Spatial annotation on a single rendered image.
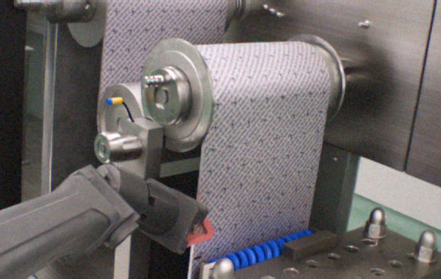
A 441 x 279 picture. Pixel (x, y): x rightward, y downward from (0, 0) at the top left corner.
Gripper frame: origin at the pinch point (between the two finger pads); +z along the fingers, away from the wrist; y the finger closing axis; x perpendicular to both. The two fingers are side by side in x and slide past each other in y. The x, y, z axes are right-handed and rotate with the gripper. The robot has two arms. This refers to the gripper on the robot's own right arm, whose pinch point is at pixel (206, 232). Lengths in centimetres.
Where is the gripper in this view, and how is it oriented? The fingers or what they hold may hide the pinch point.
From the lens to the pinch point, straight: 92.7
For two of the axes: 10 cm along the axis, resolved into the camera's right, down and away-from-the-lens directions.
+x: 4.6, -8.9, 0.6
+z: 5.9, 3.6, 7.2
